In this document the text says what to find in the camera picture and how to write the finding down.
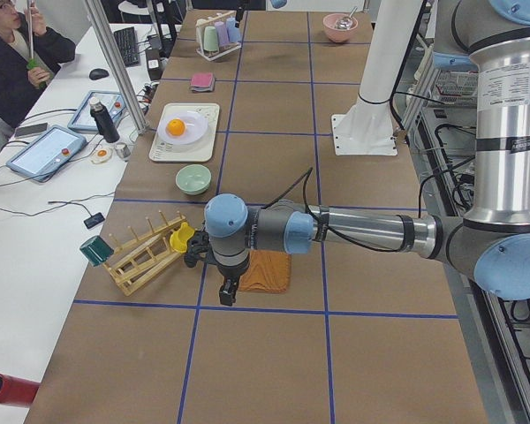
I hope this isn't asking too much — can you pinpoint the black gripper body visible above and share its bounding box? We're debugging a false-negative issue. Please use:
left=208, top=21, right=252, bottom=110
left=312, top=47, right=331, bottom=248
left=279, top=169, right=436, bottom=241
left=235, top=0, right=247, bottom=22
left=217, top=263, right=247, bottom=292

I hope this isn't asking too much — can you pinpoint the white round plate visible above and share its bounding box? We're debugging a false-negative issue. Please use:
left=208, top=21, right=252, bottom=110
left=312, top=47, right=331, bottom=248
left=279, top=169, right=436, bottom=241
left=156, top=111, right=208, bottom=145

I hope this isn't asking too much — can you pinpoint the orange fruit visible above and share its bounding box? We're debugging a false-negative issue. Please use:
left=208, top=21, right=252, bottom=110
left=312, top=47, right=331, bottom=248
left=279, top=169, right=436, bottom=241
left=165, top=118, right=186, bottom=137

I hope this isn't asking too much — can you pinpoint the cream bear serving tray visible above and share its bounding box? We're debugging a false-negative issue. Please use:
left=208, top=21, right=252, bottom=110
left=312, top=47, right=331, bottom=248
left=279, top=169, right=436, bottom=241
left=149, top=102, right=220, bottom=163

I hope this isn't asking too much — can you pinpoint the blue tumbler cup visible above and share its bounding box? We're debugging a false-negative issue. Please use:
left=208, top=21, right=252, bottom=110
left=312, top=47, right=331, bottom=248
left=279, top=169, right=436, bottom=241
left=226, top=17, right=241, bottom=43

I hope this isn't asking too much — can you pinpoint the purple tumbler cup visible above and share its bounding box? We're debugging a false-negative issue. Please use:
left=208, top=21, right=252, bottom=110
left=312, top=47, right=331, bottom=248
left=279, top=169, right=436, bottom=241
left=214, top=21, right=230, bottom=48

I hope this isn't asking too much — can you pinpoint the wooden cutting board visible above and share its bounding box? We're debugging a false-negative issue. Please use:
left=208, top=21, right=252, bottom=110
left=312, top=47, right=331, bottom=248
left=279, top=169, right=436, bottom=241
left=239, top=250, right=292, bottom=294

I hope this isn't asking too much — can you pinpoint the green tumbler cup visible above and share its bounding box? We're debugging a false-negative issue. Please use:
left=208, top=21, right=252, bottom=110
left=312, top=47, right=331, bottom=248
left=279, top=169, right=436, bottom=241
left=203, top=25, right=219, bottom=55

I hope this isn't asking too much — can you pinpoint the yellow mug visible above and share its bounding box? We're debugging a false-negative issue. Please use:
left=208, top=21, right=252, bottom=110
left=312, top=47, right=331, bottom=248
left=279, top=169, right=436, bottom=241
left=170, top=222, right=196, bottom=254

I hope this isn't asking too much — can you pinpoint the wooden dish rack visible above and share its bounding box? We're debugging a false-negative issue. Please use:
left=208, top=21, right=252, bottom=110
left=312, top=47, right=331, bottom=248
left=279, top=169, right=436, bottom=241
left=102, top=211, right=192, bottom=296

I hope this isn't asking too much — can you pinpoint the pink bowl with ice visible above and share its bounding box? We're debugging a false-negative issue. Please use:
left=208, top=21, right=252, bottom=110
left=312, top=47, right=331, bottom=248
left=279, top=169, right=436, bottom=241
left=322, top=13, right=359, bottom=43

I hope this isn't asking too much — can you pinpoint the light green bowl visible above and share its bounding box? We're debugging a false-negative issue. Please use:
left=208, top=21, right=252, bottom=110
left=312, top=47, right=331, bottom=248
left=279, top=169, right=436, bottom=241
left=175, top=163, right=212, bottom=195

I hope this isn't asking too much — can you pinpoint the metal scoop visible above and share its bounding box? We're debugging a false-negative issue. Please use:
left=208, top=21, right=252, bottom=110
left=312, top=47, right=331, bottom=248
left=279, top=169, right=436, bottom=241
left=334, top=6, right=358, bottom=31

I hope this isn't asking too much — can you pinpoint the black keyboard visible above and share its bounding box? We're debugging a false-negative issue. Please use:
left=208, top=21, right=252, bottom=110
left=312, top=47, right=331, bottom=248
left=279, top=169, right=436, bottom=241
left=113, top=26, right=140, bottom=67

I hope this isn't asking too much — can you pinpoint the dark green mug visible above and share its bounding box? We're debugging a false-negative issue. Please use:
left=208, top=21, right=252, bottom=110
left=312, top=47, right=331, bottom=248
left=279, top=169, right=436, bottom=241
left=79, top=235, right=114, bottom=267

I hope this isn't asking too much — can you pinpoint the small black device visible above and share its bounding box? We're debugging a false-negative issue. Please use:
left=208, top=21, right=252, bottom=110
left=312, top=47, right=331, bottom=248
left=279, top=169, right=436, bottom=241
left=83, top=213, right=105, bottom=230

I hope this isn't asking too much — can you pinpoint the black computer mouse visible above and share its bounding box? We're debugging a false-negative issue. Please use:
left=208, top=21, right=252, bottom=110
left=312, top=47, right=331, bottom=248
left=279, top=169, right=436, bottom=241
left=88, top=68, right=110, bottom=80

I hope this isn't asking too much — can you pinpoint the small metal tin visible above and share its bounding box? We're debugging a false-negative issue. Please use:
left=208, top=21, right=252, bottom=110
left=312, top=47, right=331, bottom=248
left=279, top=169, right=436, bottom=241
left=114, top=142, right=131, bottom=161

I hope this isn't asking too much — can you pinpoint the egg shaped coaster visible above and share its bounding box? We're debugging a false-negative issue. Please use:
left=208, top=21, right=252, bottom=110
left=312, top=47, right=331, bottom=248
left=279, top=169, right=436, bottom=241
left=90, top=147, right=113, bottom=164

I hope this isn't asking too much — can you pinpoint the black water bottle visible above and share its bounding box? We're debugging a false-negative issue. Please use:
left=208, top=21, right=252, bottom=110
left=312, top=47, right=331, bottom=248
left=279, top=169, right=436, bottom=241
left=89, top=96, right=120, bottom=143

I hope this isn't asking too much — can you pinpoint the teach pendant far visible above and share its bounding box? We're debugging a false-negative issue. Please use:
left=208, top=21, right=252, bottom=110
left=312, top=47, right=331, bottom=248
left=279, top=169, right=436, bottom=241
left=67, top=90, right=126, bottom=133

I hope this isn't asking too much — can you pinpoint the teach pendant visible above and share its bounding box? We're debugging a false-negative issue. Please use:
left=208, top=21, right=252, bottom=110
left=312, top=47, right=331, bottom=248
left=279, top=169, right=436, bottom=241
left=67, top=90, right=126, bottom=133
left=6, top=125, right=87, bottom=182

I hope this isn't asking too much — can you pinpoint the teach pendant near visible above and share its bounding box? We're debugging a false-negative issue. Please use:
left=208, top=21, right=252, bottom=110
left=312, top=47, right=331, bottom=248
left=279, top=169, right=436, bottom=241
left=6, top=125, right=87, bottom=182

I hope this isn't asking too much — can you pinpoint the seated person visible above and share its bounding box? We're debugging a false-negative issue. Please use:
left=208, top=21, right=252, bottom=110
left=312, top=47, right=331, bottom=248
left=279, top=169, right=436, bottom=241
left=0, top=1, right=76, bottom=129

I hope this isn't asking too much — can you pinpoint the smartphone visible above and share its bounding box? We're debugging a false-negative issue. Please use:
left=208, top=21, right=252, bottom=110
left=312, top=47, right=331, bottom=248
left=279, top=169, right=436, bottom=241
left=14, top=123, right=49, bottom=139

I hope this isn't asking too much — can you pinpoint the red cylinder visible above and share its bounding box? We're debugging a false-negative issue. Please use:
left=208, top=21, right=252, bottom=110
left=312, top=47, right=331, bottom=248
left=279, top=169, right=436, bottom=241
left=0, top=374, right=41, bottom=407

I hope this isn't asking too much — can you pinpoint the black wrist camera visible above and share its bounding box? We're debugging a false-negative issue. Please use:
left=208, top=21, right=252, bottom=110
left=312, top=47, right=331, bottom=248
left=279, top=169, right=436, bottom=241
left=184, top=230, right=211, bottom=268

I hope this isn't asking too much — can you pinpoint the white wire cup rack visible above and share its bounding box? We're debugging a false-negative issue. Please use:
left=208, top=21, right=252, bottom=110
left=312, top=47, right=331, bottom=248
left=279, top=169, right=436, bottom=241
left=195, top=11, right=242, bottom=61

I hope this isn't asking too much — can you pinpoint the aluminium frame post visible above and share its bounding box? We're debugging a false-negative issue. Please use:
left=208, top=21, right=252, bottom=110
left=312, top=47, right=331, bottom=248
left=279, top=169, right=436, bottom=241
left=83, top=0, right=149, bottom=135

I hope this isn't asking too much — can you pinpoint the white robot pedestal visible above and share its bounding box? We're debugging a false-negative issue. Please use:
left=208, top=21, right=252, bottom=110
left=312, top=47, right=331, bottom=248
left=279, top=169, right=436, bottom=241
left=332, top=0, right=424, bottom=155

